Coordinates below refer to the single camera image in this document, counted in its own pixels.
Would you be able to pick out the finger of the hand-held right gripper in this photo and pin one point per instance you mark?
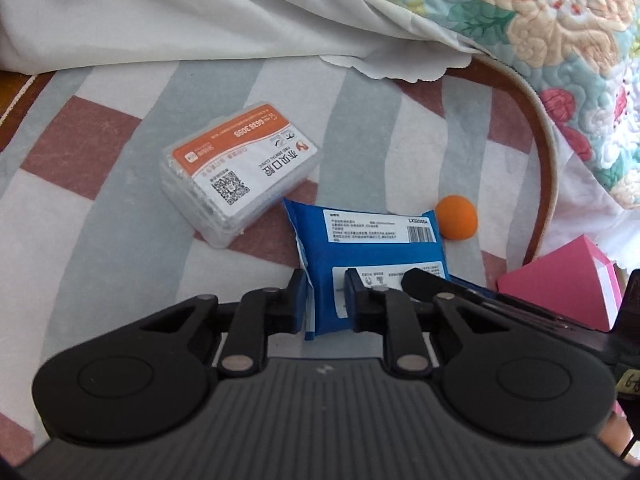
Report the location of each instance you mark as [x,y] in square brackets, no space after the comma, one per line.
[420,282]

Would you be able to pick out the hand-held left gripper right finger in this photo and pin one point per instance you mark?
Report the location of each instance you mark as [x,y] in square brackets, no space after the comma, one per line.
[352,302]

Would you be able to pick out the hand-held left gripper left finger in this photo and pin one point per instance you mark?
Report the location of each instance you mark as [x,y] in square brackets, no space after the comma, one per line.
[299,302]

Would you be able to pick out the pink cardboard box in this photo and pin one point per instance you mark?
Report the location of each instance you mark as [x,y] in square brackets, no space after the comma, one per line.
[550,280]

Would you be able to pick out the blue wet wipes packet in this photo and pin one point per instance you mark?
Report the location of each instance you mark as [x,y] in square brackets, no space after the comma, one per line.
[312,232]

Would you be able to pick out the clear plastic card box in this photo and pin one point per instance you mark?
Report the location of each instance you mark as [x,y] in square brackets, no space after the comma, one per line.
[240,160]

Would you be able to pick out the orange egg-shaped ball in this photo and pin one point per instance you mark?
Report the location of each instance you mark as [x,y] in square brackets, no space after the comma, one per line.
[456,217]

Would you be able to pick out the checkered rug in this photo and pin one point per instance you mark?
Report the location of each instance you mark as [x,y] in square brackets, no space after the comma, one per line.
[100,210]

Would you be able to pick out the floral quilt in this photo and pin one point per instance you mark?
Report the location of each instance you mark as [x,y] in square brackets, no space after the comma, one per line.
[550,20]

